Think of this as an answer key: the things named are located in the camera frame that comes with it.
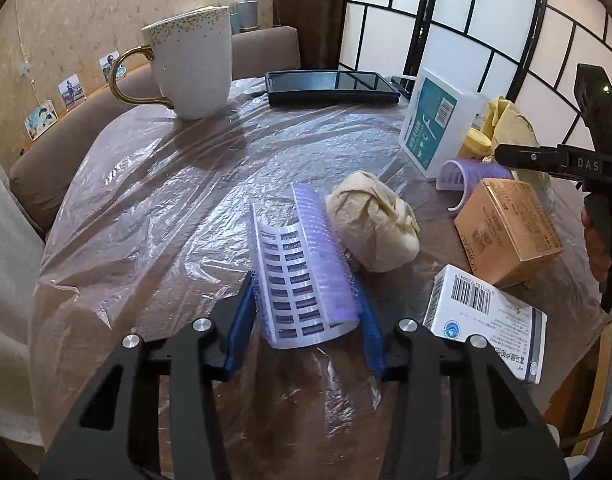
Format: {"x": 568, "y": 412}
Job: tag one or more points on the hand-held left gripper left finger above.
{"x": 241, "y": 320}

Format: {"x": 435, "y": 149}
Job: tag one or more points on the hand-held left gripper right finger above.
{"x": 370, "y": 330}

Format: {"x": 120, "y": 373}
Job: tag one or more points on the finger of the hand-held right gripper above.
{"x": 535, "y": 157}

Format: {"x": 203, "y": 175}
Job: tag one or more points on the small yellow bottle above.
{"x": 473, "y": 145}

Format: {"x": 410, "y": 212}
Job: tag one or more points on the purple hair roller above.
{"x": 306, "y": 260}
{"x": 465, "y": 172}

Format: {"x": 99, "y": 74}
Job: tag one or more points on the white translucent plastic box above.
{"x": 430, "y": 115}

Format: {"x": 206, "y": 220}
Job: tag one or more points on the person's right hand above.
{"x": 593, "y": 252}

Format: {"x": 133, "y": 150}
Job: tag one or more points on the yellow cloth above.
{"x": 505, "y": 115}

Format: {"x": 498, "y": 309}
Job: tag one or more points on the brown cardboard box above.
{"x": 510, "y": 230}

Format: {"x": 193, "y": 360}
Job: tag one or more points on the crumpled beige tissue ball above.
{"x": 370, "y": 220}

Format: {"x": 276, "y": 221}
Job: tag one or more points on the white medicine box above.
{"x": 485, "y": 315}

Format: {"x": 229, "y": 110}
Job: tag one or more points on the black smartphone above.
{"x": 403, "y": 86}

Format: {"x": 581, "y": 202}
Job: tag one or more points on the black framed folding screen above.
{"x": 385, "y": 25}

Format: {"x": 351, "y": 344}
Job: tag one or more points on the black tablet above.
{"x": 326, "y": 85}

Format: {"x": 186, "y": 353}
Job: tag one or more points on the wooden chair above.
{"x": 598, "y": 375}

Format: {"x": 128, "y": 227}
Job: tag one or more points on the brown sofa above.
{"x": 61, "y": 160}

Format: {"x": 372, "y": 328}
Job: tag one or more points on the beige cloth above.
{"x": 6, "y": 260}

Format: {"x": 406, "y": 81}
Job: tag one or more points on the dark wooden cabinet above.
{"x": 311, "y": 10}

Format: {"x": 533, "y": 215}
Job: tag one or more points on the small light blue bin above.
{"x": 234, "y": 22}

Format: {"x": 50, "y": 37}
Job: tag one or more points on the grey cylindrical air purifier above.
{"x": 248, "y": 15}

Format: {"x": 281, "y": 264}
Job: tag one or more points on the blue wall photo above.
{"x": 41, "y": 120}

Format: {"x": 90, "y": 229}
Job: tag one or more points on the standing figure wall photo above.
{"x": 72, "y": 91}

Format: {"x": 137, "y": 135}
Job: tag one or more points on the portrait wall photo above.
{"x": 111, "y": 66}

